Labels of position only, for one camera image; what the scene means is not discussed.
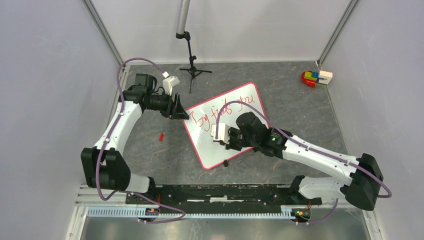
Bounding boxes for black camera tripod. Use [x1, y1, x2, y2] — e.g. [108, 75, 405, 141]
[175, 31, 212, 93]

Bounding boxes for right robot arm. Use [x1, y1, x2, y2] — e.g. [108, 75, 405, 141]
[211, 112, 384, 211]

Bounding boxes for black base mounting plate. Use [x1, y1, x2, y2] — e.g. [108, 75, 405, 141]
[145, 184, 323, 214]

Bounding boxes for red marker cap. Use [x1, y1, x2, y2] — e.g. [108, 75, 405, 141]
[158, 132, 164, 142]

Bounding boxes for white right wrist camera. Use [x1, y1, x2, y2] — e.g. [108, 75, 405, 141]
[210, 123, 230, 145]

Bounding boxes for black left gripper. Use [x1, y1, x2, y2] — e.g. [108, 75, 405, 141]
[145, 90, 190, 121]

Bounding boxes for grey metal pole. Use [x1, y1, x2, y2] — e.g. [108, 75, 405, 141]
[176, 0, 191, 39]

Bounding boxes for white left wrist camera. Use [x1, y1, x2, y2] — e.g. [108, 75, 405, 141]
[162, 71, 180, 96]

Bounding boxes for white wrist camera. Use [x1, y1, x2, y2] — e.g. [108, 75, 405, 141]
[210, 123, 230, 145]
[162, 71, 180, 96]

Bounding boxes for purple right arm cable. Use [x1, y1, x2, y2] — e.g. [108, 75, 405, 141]
[215, 100, 393, 226]

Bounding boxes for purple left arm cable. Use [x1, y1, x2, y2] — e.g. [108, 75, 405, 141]
[95, 57, 187, 225]

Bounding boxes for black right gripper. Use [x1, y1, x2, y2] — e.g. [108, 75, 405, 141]
[219, 126, 259, 152]

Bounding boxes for colourful toy block stack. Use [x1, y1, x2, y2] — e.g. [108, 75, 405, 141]
[300, 70, 333, 88]

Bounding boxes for pink-framed whiteboard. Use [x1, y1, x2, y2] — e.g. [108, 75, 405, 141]
[181, 82, 272, 171]

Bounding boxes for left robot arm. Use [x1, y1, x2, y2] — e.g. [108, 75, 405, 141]
[80, 73, 190, 204]

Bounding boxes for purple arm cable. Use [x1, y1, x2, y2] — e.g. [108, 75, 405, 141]
[95, 57, 187, 225]
[215, 100, 393, 226]

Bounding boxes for blue slotted cable duct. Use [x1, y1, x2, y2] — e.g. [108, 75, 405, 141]
[86, 205, 312, 220]

